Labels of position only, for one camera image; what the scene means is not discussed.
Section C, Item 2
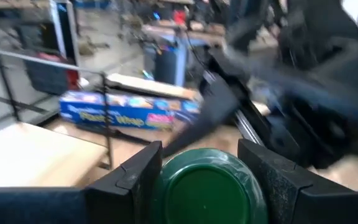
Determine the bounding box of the green-cap spice jar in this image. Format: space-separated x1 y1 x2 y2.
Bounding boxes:
149 147 269 224

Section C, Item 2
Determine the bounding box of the black and red tool crate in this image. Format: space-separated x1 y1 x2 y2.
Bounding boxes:
22 52 81 96

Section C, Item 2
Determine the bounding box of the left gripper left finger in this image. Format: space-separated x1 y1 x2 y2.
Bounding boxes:
0 140 163 224

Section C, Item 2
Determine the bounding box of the white tower device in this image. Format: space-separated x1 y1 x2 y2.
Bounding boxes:
48 0 81 67

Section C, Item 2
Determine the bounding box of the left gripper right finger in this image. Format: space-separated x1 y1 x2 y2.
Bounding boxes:
237 138 358 224

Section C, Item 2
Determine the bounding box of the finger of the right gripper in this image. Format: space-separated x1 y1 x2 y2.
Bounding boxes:
162 89 241 158

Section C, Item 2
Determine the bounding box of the blue plastic wrap box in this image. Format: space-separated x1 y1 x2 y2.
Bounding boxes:
58 90 202 131

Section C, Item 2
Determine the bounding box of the small red object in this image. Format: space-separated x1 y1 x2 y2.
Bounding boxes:
172 9 188 26

